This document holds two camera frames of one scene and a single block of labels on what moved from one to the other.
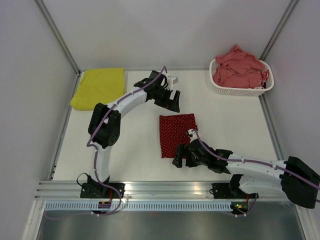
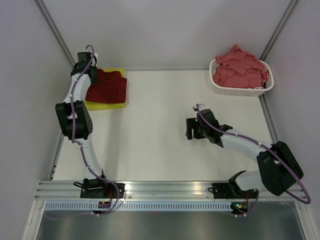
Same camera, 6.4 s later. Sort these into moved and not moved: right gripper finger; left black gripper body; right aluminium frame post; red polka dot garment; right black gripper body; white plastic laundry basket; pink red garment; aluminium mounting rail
Moved: left black gripper body; right black gripper body; right gripper finger; red polka dot garment
Not moved: pink red garment; aluminium mounting rail; white plastic laundry basket; right aluminium frame post
